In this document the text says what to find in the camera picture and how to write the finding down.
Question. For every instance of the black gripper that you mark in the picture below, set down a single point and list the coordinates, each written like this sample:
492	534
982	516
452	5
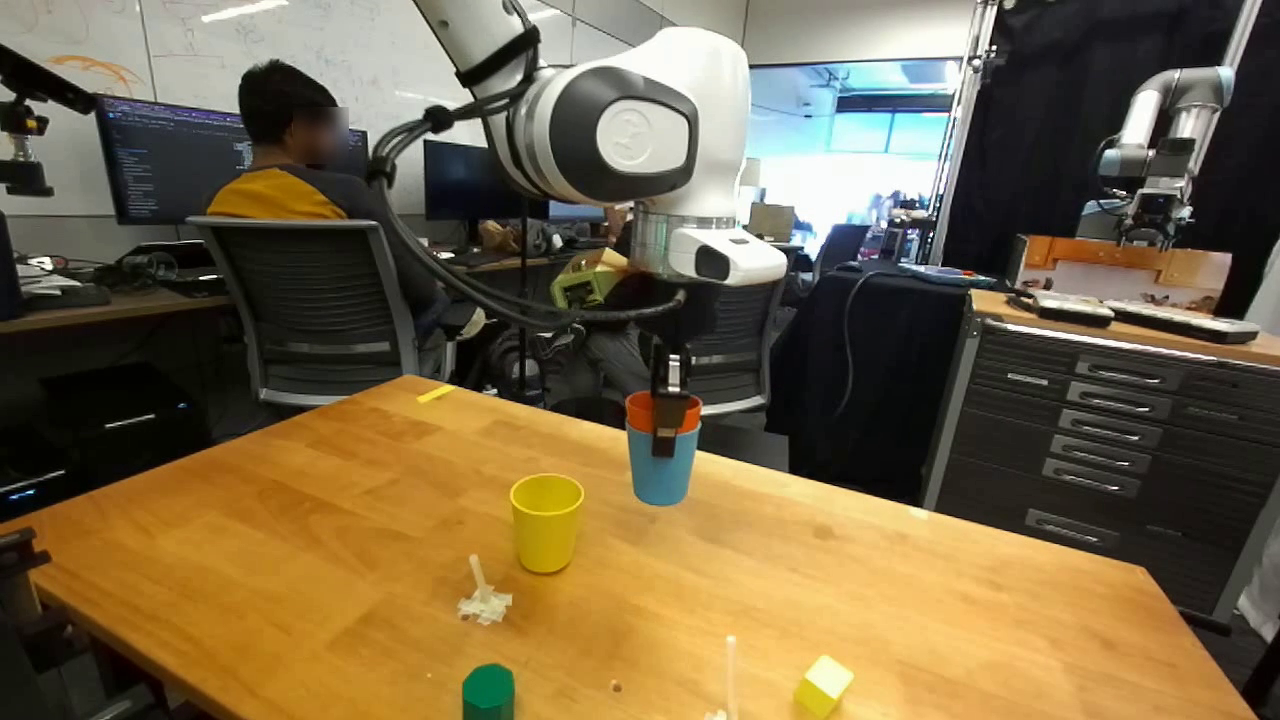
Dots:
669	321

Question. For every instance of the blue plastic cup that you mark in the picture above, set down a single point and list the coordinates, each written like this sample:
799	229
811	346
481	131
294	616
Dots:
661	483

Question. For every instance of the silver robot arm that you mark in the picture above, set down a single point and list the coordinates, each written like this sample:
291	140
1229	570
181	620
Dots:
1172	94

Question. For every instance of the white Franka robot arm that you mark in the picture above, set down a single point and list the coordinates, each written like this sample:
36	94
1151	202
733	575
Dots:
626	134

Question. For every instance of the yellow plastic cup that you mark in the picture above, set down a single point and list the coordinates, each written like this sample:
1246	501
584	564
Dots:
544	534

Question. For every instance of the black side cabinet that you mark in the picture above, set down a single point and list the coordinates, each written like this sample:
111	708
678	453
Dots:
883	374

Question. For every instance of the clear plastic stick piece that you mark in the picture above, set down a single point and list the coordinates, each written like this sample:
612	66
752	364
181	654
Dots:
731	672

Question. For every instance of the small computer monitor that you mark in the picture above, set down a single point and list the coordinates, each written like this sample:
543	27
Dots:
460	180

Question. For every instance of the yellow cube block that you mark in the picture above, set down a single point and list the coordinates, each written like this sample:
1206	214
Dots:
820	691

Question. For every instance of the green cylinder block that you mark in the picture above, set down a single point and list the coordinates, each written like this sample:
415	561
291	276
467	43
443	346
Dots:
488	692

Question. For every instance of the black keyboard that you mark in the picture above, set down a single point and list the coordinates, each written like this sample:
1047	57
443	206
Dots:
1067	310
1184	321

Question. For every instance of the grey drawer cabinet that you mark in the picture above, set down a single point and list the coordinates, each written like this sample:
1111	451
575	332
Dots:
1106	441

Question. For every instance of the person in yellow shirt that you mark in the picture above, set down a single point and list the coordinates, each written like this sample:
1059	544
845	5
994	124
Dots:
274	194

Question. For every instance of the black curtain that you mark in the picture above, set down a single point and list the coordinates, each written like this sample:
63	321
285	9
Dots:
1043	134

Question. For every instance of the orange and white box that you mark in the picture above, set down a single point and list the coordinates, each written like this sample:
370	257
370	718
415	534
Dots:
1120	274

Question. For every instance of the large computer monitor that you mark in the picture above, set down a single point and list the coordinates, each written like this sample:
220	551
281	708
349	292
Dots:
160	161

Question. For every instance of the wooden office desk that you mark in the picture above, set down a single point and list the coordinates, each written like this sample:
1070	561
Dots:
104	310

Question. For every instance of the black drawer unit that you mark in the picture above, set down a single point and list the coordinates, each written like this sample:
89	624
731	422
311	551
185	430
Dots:
95	427

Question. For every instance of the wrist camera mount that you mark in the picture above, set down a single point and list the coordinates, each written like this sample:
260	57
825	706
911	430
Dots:
584	276

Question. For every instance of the metal truss frame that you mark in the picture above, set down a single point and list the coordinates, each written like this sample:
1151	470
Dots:
960	121

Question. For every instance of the black table clamp mount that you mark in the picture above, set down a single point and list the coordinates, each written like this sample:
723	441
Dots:
16	624

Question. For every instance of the black camera on stand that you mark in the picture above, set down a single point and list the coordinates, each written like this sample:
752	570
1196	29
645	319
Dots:
23	172

